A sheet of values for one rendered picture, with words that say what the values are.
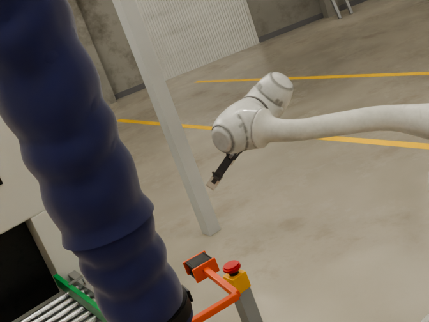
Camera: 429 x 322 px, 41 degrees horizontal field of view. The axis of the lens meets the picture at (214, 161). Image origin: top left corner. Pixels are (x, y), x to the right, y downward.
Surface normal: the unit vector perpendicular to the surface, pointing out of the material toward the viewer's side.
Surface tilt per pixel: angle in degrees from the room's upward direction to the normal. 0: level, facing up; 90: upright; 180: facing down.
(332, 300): 0
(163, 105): 90
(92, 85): 103
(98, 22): 90
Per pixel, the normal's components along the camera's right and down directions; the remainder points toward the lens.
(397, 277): -0.33, -0.89
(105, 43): 0.26, 0.24
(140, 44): 0.56, 0.09
